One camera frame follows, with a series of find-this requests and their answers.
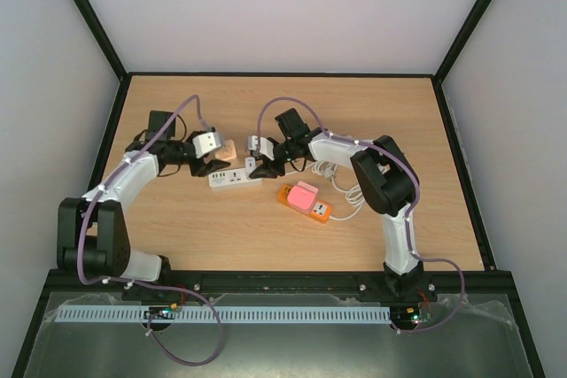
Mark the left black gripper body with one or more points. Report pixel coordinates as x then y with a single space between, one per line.
196 167

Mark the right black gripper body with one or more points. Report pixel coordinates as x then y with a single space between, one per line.
269 164

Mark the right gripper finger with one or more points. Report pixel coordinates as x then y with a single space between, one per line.
259 161
267 170

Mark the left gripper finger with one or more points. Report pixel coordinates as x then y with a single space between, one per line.
199 169
216 164

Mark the white usb charger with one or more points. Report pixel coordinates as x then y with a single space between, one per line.
250 164

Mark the wooden cube plug adapter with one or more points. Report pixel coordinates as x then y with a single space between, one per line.
227 152

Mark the white power strip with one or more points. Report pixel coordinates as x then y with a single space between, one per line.
231 179

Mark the pink plug adapter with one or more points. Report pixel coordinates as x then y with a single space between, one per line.
302 197

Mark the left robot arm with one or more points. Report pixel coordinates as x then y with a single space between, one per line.
92 232

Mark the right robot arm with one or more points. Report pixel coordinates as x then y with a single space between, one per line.
386 180

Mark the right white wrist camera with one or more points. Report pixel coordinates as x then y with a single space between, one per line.
261 147

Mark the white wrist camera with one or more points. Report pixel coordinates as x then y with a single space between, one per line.
261 147
206 143

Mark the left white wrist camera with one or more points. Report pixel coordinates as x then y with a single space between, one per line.
206 143

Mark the white slotted cable duct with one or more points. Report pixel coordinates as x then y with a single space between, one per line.
225 315

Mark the black aluminium frame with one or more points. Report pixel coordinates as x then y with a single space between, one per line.
490 280

